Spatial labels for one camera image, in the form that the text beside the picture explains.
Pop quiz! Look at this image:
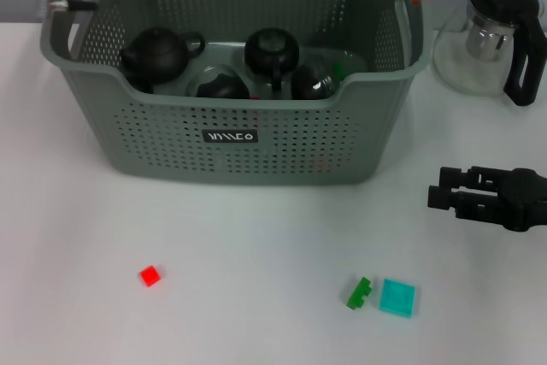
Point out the black clay teapot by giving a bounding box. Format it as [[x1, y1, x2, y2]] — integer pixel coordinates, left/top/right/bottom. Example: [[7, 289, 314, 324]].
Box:
[[120, 26, 208, 84]]

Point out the green car-shaped brick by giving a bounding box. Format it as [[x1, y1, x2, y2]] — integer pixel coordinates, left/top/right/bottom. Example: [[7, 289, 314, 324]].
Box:
[[344, 275, 373, 310]]

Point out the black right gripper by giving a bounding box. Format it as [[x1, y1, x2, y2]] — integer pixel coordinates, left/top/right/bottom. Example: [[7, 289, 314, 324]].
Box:
[[426, 166, 547, 233]]

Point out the teal plate brick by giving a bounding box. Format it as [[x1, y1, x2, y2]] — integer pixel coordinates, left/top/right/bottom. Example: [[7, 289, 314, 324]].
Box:
[[378, 278, 418, 319]]

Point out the glass teapot black lid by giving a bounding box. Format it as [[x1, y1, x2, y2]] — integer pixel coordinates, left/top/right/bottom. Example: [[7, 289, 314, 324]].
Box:
[[433, 0, 547, 108]]

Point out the grey perforated storage bin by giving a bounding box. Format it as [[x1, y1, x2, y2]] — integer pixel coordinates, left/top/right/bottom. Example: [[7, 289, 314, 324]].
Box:
[[41, 0, 432, 186]]

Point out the small red building brick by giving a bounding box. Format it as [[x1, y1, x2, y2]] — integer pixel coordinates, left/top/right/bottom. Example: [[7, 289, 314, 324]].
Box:
[[138, 265, 162, 288]]

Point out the glass teacup black base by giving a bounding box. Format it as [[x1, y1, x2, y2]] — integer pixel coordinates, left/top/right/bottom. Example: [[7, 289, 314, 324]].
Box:
[[244, 27, 301, 91], [187, 64, 252, 99], [291, 62, 335, 100]]

